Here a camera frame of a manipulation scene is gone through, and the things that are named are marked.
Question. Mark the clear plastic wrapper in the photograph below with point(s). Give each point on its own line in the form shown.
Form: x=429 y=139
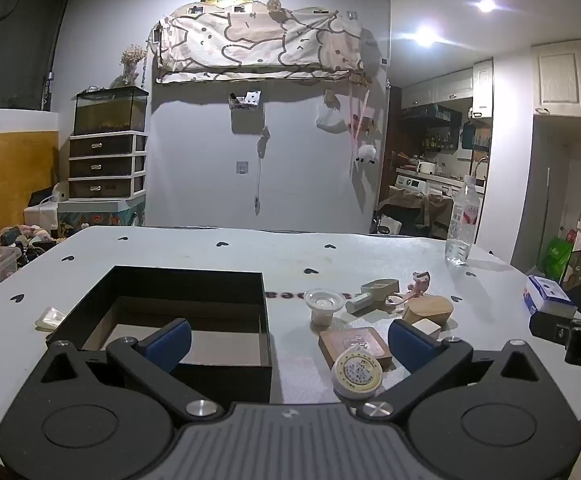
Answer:
x=50 y=318

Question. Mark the white drawer unit dark drawers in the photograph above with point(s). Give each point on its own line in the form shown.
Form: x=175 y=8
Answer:
x=106 y=167

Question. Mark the black box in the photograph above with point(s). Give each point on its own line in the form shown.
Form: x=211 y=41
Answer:
x=220 y=384

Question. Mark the blue and white box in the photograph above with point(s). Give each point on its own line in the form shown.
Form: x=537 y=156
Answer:
x=547 y=295

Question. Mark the pink hanging ribbons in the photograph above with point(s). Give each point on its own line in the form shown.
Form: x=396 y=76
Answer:
x=355 y=115

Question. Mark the small wall socket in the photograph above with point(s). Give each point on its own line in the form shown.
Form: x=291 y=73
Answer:
x=242 y=167

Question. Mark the dried flower bouquet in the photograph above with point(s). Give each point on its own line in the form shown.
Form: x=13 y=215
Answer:
x=133 y=60

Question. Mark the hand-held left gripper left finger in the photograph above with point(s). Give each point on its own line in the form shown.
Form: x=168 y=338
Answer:
x=169 y=344

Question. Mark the glass fish tank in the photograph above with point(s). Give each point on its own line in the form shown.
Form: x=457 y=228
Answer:
x=110 y=112

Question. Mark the white cabinet above doorway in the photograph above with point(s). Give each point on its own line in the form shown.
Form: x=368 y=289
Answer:
x=560 y=77

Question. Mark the clear wall holder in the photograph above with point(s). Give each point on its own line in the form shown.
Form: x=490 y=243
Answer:
x=245 y=100

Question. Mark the small white block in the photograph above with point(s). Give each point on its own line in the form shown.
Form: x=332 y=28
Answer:
x=428 y=329

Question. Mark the white kitchen wall cabinets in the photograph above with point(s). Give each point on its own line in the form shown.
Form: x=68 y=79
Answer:
x=438 y=87

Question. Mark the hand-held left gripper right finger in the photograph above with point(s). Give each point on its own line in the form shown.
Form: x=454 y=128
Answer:
x=410 y=345

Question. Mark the blue hanging bag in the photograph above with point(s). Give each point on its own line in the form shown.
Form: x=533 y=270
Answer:
x=468 y=135

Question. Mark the tall white cabinet door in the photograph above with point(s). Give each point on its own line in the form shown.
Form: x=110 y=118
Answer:
x=482 y=87

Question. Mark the small clear plastic cup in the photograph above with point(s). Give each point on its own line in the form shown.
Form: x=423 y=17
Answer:
x=323 y=305

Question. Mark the white round appliance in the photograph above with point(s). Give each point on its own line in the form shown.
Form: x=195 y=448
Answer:
x=61 y=192

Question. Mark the brown square block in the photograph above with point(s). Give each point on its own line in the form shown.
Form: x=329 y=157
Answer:
x=343 y=340

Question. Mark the black tablet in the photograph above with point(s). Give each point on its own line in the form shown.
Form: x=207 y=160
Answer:
x=42 y=196

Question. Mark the pile of soft toys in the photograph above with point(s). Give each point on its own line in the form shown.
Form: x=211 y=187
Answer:
x=30 y=240

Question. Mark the green bag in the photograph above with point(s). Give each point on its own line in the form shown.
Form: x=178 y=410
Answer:
x=556 y=260

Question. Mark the ceiling light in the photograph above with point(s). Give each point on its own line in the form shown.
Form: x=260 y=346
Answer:
x=425 y=35
x=485 y=5

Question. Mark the chair with brown cloth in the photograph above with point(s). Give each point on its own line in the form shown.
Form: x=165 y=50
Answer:
x=415 y=210

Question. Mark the white plush sheep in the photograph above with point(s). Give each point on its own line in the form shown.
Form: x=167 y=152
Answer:
x=366 y=155

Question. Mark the white hanging plastic bag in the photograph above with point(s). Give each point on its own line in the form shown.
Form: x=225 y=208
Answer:
x=330 y=117

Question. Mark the clear plastic water bottle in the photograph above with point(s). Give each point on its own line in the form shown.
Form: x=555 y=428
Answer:
x=463 y=220

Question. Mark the white storage box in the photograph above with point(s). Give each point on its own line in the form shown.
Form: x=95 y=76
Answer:
x=40 y=216

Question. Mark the cartoon printed cloth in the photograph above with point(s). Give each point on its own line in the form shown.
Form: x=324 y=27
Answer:
x=250 y=42

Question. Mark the beige plastic scoop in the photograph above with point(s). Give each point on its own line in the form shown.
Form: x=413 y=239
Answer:
x=378 y=290

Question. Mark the kitchen shelf with bottles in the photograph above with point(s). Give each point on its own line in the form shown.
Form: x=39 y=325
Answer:
x=440 y=141

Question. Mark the rounded wooden block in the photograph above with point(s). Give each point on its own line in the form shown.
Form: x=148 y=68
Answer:
x=433 y=307

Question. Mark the white washing machine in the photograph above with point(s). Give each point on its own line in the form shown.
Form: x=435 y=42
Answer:
x=413 y=182

